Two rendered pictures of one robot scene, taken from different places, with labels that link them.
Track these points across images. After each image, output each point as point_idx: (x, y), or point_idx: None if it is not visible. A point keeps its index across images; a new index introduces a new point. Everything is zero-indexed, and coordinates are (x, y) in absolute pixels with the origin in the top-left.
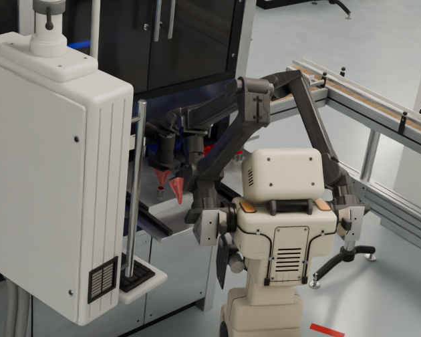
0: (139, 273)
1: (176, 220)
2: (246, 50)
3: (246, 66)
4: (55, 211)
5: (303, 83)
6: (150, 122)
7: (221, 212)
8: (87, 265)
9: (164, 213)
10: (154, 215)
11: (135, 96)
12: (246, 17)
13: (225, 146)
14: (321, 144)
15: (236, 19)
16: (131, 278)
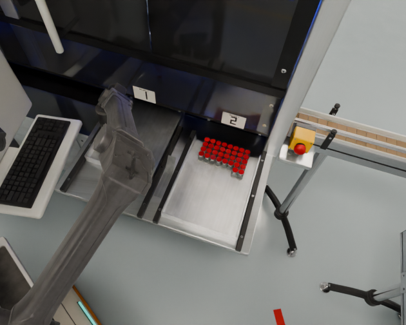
0: (15, 198)
1: (93, 183)
2: (309, 75)
3: (305, 95)
4: None
5: (102, 189)
6: (115, 86)
7: None
8: None
9: (98, 169)
10: (90, 165)
11: (133, 51)
12: (317, 28)
13: None
14: (29, 296)
15: (298, 23)
16: (5, 196)
